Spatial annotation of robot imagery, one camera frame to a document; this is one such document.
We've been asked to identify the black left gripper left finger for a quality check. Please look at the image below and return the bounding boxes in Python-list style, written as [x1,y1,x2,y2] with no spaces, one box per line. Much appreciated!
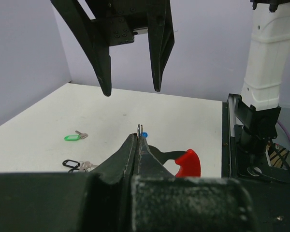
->
[87,134,137,232]

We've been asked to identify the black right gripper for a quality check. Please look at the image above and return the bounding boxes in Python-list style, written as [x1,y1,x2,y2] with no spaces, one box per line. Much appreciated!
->
[51,0,174,97]

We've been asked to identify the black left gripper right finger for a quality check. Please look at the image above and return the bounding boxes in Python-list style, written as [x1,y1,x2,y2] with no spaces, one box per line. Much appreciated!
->
[132,138,259,232]

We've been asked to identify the metal key organiser red handle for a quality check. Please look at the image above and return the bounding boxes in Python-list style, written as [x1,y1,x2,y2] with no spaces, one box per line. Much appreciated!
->
[133,124,201,180]

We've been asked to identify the key with blue tag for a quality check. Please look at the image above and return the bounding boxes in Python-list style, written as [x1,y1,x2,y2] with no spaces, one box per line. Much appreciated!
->
[142,132,148,138]

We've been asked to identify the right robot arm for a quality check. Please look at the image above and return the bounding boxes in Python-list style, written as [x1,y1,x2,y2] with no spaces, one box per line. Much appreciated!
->
[52,0,290,155]

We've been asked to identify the keys with black tags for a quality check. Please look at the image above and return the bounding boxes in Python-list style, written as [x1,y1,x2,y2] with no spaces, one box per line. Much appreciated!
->
[62,159,98,173]

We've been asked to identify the key with green tag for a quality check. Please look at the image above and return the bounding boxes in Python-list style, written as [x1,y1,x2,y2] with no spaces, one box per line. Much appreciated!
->
[64,130,88,141]

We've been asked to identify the aluminium front rail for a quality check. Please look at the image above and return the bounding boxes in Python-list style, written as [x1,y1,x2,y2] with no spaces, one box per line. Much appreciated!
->
[227,94,240,178]

